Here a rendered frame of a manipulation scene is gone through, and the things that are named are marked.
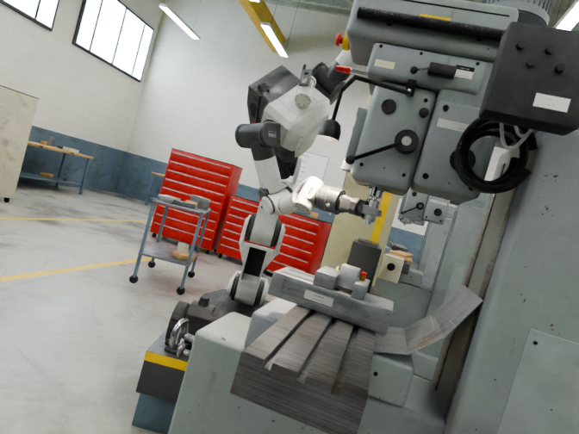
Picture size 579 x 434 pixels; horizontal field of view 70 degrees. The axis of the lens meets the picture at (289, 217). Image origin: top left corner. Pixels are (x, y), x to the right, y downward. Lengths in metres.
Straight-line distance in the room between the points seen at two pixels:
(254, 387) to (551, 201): 0.85
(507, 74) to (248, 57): 10.95
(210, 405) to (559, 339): 1.00
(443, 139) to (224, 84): 10.75
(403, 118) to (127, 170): 11.69
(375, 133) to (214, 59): 11.00
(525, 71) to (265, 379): 0.86
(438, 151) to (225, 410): 1.02
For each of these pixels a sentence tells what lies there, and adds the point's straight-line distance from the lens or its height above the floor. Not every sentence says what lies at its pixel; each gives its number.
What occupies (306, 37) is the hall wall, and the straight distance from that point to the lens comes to 11.64.
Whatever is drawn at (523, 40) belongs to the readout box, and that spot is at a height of 1.68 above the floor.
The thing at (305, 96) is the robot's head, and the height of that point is 1.59.
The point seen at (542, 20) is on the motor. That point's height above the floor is 1.89.
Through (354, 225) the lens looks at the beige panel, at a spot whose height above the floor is 1.14.
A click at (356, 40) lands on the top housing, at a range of 1.42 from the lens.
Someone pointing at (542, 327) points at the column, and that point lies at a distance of 1.24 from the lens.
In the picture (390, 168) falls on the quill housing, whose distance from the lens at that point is 1.30.
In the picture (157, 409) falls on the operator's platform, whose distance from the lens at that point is 2.18.
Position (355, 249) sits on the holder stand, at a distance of 1.70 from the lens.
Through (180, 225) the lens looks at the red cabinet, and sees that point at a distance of 6.72.
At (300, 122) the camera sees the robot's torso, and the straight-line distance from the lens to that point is 1.68.
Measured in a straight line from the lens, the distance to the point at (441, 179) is 1.28.
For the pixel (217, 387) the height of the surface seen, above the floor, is 0.56.
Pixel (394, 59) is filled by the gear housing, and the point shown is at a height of 1.68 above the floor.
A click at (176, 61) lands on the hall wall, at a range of 12.71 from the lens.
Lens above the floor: 1.20
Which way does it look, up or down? 3 degrees down
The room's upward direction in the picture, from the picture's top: 16 degrees clockwise
